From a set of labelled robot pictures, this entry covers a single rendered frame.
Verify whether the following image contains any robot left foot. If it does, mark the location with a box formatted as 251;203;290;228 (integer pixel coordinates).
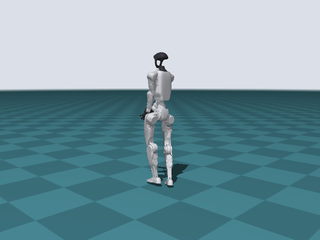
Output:
146;176;162;184

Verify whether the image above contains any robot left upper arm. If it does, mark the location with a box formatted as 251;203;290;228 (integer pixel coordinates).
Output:
147;72;158;97

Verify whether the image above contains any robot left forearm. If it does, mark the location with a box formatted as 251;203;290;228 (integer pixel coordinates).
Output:
145;92;154;113

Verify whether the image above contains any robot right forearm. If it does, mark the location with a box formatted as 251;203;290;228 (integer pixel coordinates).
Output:
152;100;160;111

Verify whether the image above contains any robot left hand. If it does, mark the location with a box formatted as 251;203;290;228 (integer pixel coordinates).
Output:
139;108;151;120

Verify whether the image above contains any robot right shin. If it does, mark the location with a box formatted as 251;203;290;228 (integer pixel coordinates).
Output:
164;145;173;180

